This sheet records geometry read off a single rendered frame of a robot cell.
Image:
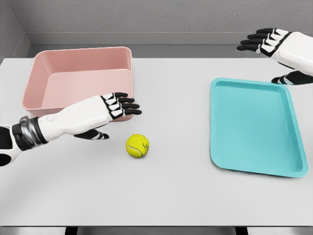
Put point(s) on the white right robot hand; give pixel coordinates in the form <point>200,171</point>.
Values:
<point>292,52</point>

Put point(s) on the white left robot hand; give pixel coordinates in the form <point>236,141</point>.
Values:
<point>91,112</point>

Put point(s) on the pink plastic basket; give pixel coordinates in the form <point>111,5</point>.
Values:
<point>80,80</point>

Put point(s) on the yellow tennis ball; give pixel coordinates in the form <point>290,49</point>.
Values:
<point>137,145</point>

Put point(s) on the blue plastic tray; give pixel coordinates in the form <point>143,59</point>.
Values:
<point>254,127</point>

